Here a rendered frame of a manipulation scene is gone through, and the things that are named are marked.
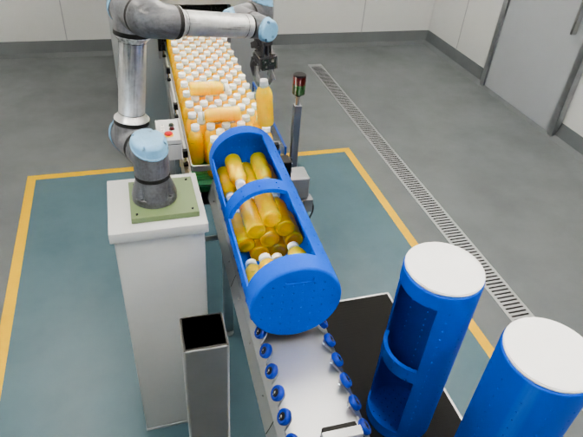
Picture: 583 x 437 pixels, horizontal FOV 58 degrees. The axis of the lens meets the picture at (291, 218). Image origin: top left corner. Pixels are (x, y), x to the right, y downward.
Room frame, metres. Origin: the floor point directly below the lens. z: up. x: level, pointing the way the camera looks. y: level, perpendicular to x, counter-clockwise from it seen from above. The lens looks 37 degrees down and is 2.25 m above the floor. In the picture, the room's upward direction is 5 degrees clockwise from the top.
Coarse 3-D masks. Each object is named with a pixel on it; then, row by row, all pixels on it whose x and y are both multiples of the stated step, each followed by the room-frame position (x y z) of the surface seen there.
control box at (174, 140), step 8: (160, 120) 2.18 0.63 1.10; (168, 120) 2.18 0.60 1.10; (176, 120) 2.19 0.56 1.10; (160, 128) 2.09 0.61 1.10; (168, 128) 2.09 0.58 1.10; (176, 128) 2.11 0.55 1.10; (168, 136) 2.03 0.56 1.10; (176, 136) 2.04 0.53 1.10; (168, 144) 1.99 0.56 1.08; (176, 144) 2.01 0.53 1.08; (168, 152) 1.99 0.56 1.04; (176, 152) 2.00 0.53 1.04
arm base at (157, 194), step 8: (168, 176) 1.47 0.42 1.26; (136, 184) 1.44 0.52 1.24; (144, 184) 1.43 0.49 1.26; (152, 184) 1.43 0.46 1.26; (160, 184) 1.44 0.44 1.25; (168, 184) 1.46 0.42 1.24; (136, 192) 1.43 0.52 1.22; (144, 192) 1.42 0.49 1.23; (152, 192) 1.42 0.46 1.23; (160, 192) 1.43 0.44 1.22; (168, 192) 1.46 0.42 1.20; (176, 192) 1.49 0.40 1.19; (136, 200) 1.42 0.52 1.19; (144, 200) 1.42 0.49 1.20; (152, 200) 1.41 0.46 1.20; (160, 200) 1.42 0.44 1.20; (168, 200) 1.44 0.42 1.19; (152, 208) 1.41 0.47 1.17
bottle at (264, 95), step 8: (264, 88) 1.98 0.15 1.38; (256, 96) 1.98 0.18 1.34; (264, 96) 1.97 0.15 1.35; (256, 104) 1.99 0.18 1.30; (264, 104) 1.97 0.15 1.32; (272, 104) 2.00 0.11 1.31; (264, 112) 1.97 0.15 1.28; (272, 112) 1.99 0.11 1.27; (264, 120) 1.97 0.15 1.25; (272, 120) 1.99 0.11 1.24
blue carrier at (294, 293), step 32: (256, 128) 1.93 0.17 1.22; (224, 160) 1.91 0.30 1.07; (256, 192) 1.48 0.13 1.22; (288, 192) 1.50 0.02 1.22; (288, 256) 1.16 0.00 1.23; (320, 256) 1.20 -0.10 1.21; (256, 288) 1.08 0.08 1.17; (288, 288) 1.10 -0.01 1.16; (320, 288) 1.13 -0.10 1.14; (256, 320) 1.07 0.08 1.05; (288, 320) 1.10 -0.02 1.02; (320, 320) 1.13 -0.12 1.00
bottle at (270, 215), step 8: (256, 200) 1.52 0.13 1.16; (264, 200) 1.50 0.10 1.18; (272, 200) 1.50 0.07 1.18; (264, 208) 1.46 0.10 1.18; (272, 208) 1.45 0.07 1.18; (264, 216) 1.43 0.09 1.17; (272, 216) 1.44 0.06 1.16; (280, 216) 1.44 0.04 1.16; (264, 224) 1.43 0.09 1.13; (272, 224) 1.43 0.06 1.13
